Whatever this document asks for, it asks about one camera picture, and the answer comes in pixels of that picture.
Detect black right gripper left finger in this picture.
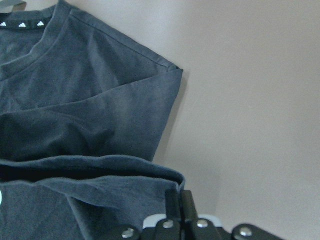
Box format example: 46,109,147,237
153,190,181,240

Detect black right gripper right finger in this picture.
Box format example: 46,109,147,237
181,190,215,240

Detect black printed t-shirt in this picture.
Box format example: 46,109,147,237
0,0,185,240

